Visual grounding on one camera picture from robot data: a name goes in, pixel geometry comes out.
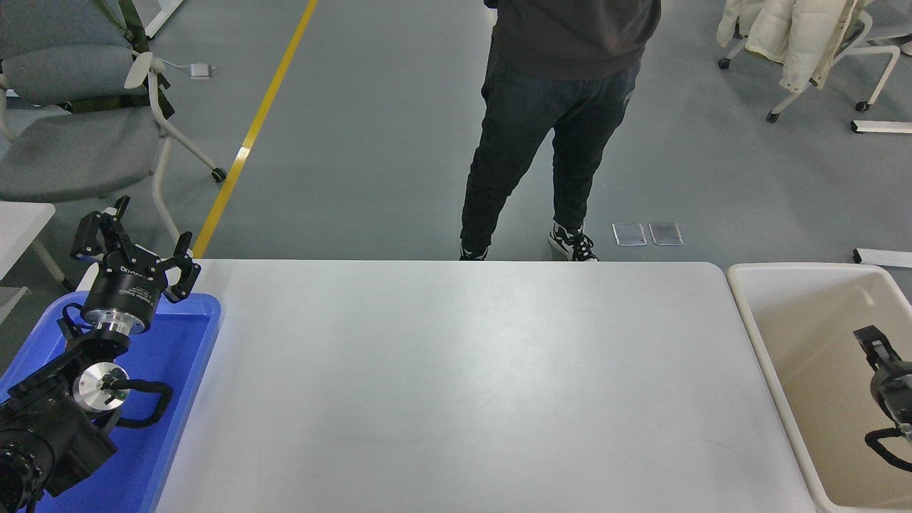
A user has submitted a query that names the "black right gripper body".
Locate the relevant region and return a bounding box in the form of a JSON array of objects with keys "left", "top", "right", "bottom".
[{"left": 870, "top": 358, "right": 912, "bottom": 423}]

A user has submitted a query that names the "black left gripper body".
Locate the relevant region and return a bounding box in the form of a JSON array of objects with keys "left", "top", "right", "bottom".
[{"left": 81, "top": 255, "right": 169, "bottom": 330}]

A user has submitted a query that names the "large pale plastic bin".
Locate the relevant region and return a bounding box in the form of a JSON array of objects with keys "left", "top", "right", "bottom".
[{"left": 725, "top": 262, "right": 912, "bottom": 513}]

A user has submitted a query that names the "white side table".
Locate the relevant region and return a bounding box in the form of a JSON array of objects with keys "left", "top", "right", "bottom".
[{"left": 0, "top": 202, "right": 76, "bottom": 323}]

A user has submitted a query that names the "grey office chair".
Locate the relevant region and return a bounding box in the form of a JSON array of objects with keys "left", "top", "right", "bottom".
[{"left": 0, "top": 0, "right": 228, "bottom": 245}]

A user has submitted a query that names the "blue plastic tray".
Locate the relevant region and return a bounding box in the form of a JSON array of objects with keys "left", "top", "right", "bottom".
[{"left": 0, "top": 291, "right": 222, "bottom": 513}]

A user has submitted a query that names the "white table leg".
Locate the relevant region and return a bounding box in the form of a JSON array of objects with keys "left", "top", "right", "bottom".
[{"left": 145, "top": 0, "right": 186, "bottom": 40}]

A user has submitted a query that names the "cream padded coat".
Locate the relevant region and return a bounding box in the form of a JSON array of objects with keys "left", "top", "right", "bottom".
[{"left": 716, "top": 0, "right": 874, "bottom": 94}]

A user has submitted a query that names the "grey seat white chair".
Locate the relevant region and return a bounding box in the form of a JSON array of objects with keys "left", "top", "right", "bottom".
[{"left": 866, "top": 0, "right": 912, "bottom": 57}]

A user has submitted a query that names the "person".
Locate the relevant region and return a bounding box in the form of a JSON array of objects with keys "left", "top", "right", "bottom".
[{"left": 460, "top": 0, "right": 663, "bottom": 262}]

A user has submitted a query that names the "white power adapter with cable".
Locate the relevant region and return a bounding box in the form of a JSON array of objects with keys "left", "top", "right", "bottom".
[{"left": 165, "top": 61, "right": 216, "bottom": 81}]

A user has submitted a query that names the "olive green strap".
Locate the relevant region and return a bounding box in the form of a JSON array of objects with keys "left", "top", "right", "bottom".
[{"left": 68, "top": 0, "right": 176, "bottom": 119}]

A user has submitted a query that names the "white frame chair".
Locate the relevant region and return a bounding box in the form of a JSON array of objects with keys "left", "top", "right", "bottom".
[{"left": 717, "top": 0, "right": 903, "bottom": 124}]

